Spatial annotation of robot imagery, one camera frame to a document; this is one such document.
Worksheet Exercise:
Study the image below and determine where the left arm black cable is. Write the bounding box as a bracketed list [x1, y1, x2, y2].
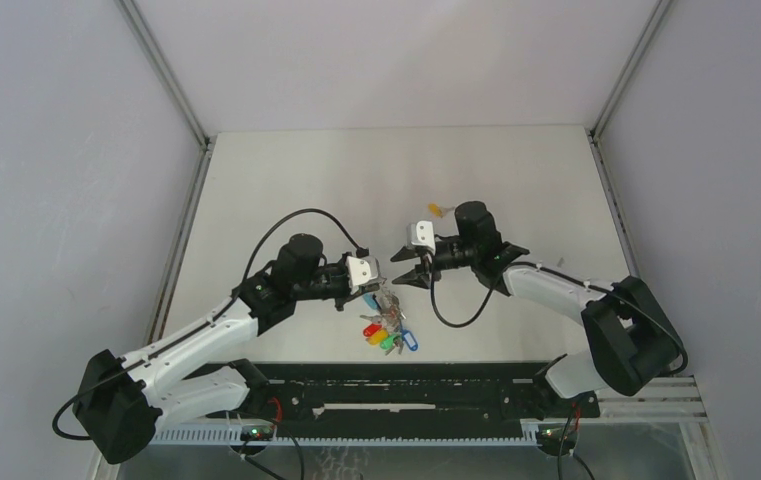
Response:
[51, 208, 371, 442]

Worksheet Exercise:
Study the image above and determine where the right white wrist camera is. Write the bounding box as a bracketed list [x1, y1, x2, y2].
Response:
[405, 220, 436, 254]

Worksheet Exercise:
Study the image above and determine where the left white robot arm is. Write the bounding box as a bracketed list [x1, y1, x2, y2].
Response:
[70, 234, 382, 465]

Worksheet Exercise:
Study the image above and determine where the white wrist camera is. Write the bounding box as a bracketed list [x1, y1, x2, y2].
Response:
[345, 256, 381, 293]
[405, 220, 436, 254]

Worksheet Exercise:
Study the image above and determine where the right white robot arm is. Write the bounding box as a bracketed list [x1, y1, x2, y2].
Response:
[391, 201, 689, 416]

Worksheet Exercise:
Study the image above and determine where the bunch of coloured tagged keys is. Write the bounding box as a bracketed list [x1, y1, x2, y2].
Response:
[361, 303, 420, 355]

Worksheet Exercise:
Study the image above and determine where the aluminium frame rail left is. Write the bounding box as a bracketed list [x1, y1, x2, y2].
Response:
[115, 1, 210, 344]

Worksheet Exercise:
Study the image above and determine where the white slotted cable duct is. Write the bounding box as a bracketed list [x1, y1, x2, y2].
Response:
[150, 422, 541, 447]

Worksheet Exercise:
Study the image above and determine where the aluminium frame rail right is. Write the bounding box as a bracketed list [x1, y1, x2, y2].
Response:
[586, 0, 678, 277]

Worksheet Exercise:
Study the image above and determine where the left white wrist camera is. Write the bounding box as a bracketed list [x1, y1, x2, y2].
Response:
[345, 256, 381, 293]

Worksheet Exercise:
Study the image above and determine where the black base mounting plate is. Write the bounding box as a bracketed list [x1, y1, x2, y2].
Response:
[240, 362, 601, 436]

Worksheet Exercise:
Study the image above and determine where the aluminium frame rail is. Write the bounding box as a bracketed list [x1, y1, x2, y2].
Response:
[115, 1, 210, 344]
[586, 0, 678, 277]

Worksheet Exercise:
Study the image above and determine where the yellow tagged key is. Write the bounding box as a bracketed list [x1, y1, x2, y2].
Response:
[427, 203, 456, 218]

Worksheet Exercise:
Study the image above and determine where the blue handled metal keyring holder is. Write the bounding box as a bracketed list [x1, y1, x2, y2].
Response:
[362, 286, 400, 314]

